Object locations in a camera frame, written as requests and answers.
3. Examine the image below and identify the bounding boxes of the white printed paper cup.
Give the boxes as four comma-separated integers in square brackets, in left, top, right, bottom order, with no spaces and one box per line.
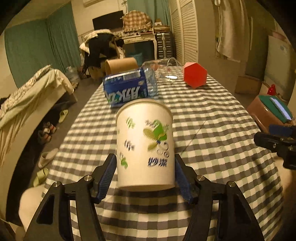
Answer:
[115,98,175,192]

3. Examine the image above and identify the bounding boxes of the clear glass cup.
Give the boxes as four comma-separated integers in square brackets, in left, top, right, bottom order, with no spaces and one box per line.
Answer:
[159,57,182,82]

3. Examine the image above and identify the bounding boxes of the green book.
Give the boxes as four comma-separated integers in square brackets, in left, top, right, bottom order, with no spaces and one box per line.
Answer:
[259,95,293,123]

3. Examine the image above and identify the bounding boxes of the red small bottle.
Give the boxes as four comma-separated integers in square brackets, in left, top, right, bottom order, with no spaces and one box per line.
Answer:
[267,84,276,96]

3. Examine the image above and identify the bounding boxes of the green slipper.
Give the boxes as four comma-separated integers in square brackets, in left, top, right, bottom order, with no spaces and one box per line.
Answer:
[33,168,49,187]

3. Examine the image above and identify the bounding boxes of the cardboard box on floor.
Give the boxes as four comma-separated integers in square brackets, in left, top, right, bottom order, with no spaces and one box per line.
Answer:
[235,75,262,94]

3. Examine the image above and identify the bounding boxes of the white slipper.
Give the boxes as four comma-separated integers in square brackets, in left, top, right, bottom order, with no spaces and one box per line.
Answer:
[38,148,59,169]

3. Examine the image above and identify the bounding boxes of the grey white checkered tablecloth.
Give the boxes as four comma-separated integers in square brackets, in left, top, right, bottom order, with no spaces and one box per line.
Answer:
[45,71,283,240]

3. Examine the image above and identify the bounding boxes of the red white sneaker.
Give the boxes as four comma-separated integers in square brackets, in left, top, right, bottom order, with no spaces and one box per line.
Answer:
[38,122,57,145]

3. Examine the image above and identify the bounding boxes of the hanging white towel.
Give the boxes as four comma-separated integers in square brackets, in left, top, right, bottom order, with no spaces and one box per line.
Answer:
[214,0,250,62]

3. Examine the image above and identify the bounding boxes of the red hexagonal box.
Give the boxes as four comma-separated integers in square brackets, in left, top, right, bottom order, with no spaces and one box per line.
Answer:
[183,62,208,89]

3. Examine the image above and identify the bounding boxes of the bed with beige sheets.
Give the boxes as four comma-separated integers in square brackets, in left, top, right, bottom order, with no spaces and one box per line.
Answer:
[1,66,74,219]

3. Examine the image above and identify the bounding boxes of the black suitcase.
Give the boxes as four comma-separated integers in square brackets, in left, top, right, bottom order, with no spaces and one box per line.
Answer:
[156,32,175,59]

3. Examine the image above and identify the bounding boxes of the clear plastic water bottle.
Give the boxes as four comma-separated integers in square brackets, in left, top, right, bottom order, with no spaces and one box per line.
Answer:
[142,61,158,96]

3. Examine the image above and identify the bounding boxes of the blue snack package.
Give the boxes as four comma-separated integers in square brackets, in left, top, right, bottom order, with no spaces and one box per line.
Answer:
[103,68,149,108]

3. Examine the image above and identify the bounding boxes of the white louvered door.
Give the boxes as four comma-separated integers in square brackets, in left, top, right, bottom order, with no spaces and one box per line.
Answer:
[169,0,198,65]

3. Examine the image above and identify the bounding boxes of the brown cardboard tube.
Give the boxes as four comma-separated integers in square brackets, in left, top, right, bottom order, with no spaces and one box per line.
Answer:
[105,57,138,75]

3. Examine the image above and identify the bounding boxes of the green curtain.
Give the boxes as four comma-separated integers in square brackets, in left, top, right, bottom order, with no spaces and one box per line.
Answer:
[4,3,81,87]

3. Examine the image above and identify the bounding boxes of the chair piled with clothes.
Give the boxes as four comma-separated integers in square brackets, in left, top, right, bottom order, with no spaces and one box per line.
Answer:
[79,29,125,80]

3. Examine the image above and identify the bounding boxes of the white desk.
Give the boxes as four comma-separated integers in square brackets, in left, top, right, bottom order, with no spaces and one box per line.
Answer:
[121,32,158,60]

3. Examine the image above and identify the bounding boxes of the plaid blanket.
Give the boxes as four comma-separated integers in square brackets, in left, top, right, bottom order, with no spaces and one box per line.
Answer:
[122,10,152,33]

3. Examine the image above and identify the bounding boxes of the black monitor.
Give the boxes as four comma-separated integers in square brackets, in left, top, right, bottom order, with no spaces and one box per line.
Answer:
[92,11,124,30]

